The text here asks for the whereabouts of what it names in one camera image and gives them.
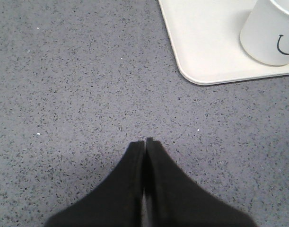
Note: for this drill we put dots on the cream rectangular tray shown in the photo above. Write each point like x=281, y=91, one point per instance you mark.
x=204, y=35

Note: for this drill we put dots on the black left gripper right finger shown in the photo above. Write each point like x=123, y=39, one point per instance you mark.
x=174, y=200

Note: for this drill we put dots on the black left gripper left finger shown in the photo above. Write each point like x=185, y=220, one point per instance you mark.
x=116, y=202

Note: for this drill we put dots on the white smiley face mug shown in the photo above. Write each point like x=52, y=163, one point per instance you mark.
x=265, y=34

